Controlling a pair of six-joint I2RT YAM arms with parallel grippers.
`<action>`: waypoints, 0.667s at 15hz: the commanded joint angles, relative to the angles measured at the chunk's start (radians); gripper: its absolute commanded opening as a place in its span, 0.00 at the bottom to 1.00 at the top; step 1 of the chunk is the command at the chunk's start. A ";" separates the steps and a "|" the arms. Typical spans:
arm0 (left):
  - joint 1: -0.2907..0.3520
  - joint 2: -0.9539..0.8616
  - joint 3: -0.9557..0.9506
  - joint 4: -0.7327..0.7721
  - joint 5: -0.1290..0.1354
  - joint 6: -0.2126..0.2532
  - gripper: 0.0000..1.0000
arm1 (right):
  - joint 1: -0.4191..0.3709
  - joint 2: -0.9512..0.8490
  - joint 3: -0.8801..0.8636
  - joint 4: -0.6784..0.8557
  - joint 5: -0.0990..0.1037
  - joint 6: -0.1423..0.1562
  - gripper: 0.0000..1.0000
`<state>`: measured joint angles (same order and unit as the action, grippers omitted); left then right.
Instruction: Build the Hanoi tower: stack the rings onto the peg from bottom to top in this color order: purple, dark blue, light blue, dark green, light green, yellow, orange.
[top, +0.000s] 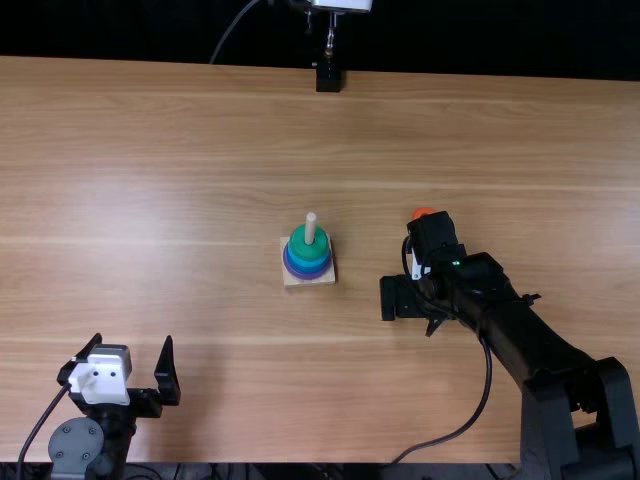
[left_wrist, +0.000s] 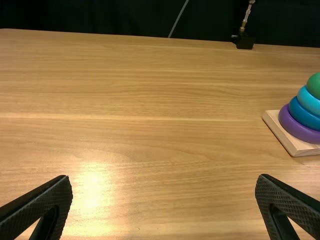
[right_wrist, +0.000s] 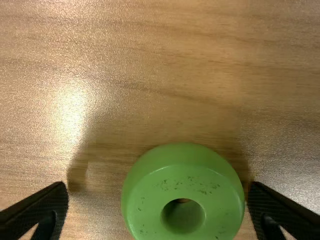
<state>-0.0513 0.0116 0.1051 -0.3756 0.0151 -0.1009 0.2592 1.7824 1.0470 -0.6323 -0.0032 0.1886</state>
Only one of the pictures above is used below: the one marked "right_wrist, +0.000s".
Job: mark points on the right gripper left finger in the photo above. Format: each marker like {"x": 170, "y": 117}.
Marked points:
{"x": 27, "y": 212}

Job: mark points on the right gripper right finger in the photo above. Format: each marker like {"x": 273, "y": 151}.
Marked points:
{"x": 287, "y": 212}

